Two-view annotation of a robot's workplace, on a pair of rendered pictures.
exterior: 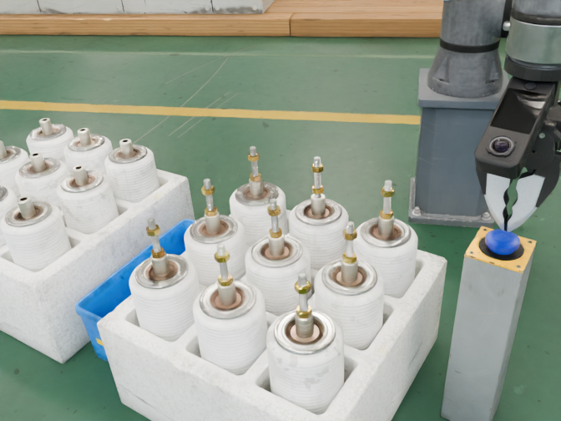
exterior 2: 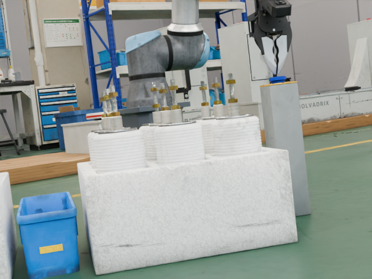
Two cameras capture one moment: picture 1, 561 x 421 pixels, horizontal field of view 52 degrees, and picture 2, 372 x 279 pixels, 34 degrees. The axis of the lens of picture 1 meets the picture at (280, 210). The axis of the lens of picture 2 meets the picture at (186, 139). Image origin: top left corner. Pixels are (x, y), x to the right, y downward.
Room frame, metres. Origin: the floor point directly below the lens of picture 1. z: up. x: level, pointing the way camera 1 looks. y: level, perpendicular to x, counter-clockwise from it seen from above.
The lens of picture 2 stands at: (-0.26, 0.94, 0.28)
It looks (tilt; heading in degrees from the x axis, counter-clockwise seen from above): 3 degrees down; 313
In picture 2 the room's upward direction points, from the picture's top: 7 degrees counter-clockwise
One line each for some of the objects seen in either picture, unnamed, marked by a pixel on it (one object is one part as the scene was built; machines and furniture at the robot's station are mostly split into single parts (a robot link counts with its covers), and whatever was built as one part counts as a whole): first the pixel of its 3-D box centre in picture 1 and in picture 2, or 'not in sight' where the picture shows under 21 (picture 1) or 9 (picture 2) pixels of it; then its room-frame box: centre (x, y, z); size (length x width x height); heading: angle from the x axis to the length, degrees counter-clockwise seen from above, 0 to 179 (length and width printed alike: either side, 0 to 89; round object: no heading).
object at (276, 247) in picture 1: (276, 244); (166, 118); (0.67, 0.01, 0.26); 0.02 x 0.02 x 0.03
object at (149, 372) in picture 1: (282, 331); (175, 198); (0.67, 0.01, 0.09); 0.39 x 0.39 x 0.18; 55
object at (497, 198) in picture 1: (502, 188); (265, 56); (0.59, -0.27, 0.38); 0.06 x 0.03 x 0.09; 145
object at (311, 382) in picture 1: (306, 382); (239, 162); (0.50, -0.02, 0.16); 0.10 x 0.10 x 0.18
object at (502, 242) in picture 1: (502, 244); (277, 81); (0.56, -0.27, 0.32); 0.04 x 0.04 x 0.02
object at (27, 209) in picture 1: (26, 207); not in sight; (0.82, 0.42, 0.26); 0.02 x 0.02 x 0.03
